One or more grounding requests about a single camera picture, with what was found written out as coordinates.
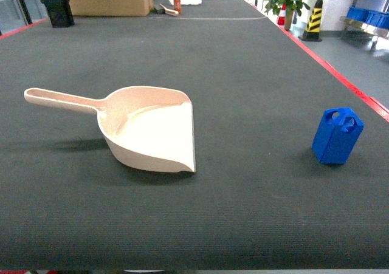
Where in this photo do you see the beige plastic dustpan scoop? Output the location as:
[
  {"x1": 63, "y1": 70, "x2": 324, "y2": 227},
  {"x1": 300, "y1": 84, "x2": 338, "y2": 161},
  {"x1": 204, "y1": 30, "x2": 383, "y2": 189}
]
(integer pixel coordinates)
[{"x1": 24, "y1": 86, "x2": 196, "y2": 173}]

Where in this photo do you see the stainless steel shelf rack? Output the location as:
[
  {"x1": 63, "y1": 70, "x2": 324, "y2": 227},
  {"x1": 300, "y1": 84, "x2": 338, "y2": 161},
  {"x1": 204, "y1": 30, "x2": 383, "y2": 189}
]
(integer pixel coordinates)
[{"x1": 340, "y1": 0, "x2": 388, "y2": 51}]

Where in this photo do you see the red white traffic cone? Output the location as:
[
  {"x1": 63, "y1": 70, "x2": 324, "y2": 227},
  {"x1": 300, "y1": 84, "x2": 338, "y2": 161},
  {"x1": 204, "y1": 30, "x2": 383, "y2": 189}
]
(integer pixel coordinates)
[{"x1": 277, "y1": 4, "x2": 286, "y2": 27}]

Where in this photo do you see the orange can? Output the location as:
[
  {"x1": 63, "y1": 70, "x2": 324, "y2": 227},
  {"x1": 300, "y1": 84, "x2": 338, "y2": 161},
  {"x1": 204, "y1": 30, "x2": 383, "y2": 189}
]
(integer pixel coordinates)
[{"x1": 173, "y1": 0, "x2": 182, "y2": 14}]

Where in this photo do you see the blue plastic block part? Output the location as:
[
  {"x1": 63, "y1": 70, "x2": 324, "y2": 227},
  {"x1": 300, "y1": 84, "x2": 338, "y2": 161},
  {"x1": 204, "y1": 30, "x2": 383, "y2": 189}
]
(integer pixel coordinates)
[{"x1": 312, "y1": 107, "x2": 365, "y2": 165}]

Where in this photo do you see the black plastic bin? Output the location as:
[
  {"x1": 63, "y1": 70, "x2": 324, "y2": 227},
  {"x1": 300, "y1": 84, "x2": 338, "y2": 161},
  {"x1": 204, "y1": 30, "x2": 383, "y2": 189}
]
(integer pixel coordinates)
[{"x1": 40, "y1": 0, "x2": 75, "y2": 28}]

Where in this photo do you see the small beige scoop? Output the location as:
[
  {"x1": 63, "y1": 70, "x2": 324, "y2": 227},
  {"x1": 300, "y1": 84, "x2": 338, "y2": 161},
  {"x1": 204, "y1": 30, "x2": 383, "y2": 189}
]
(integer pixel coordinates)
[{"x1": 160, "y1": 4, "x2": 179, "y2": 16}]

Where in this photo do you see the black yellow striped bollard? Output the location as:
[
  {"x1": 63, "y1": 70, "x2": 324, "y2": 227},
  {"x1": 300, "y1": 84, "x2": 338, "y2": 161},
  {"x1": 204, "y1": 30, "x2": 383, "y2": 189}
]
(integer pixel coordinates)
[{"x1": 299, "y1": 0, "x2": 323, "y2": 42}]

